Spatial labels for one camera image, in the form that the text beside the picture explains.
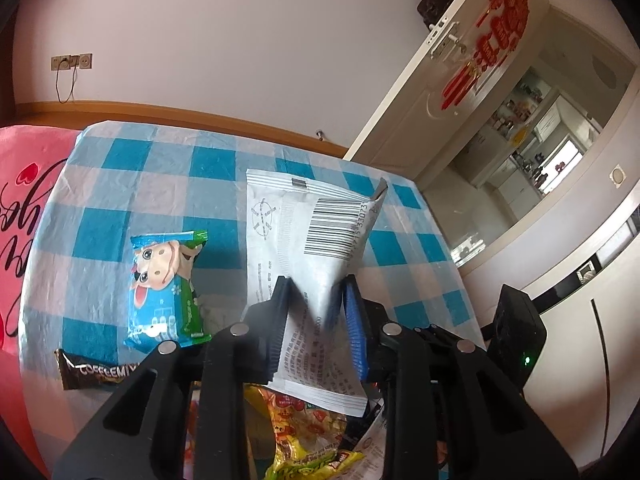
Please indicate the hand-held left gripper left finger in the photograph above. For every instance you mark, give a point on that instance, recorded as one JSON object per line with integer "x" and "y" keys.
{"x": 272, "y": 322}

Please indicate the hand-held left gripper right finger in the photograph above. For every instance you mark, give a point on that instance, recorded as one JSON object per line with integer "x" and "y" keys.
{"x": 354, "y": 325}

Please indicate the white barcode packet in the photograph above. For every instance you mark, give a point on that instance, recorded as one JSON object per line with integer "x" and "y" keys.
{"x": 320, "y": 220}

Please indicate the white appliance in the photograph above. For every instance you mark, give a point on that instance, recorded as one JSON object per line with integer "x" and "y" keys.
{"x": 575, "y": 360}

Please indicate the yellow snack packet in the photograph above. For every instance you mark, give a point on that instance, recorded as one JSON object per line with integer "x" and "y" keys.
{"x": 300, "y": 425}

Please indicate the white printed wrapper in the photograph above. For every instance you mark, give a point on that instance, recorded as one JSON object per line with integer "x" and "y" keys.
{"x": 369, "y": 440}

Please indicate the blue green cow snack packet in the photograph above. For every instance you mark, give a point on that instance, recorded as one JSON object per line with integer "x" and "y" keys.
{"x": 160, "y": 285}

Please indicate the brown coffee packet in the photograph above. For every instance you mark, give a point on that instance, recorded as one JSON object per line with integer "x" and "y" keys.
{"x": 90, "y": 372}

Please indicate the kitchen shelf with jars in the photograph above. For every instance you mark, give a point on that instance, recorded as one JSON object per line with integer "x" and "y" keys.
{"x": 535, "y": 130}

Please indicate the blue white checkered tablecloth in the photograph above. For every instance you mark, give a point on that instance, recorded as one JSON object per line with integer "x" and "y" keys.
{"x": 150, "y": 160}

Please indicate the cream door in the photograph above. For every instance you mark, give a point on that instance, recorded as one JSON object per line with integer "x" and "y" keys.
{"x": 415, "y": 110}

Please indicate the pink bed sheet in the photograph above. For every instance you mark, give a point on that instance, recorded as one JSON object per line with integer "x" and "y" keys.
{"x": 25, "y": 210}

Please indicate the red paper door decoration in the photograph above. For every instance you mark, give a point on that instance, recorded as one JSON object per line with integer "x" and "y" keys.
{"x": 502, "y": 25}

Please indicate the round wall switch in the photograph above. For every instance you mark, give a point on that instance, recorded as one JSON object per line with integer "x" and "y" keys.
{"x": 618, "y": 176}

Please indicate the wooden wall trim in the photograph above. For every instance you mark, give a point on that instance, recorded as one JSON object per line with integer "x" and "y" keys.
{"x": 200, "y": 116}

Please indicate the wall socket strip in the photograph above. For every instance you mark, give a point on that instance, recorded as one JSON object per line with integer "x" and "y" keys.
{"x": 72, "y": 61}

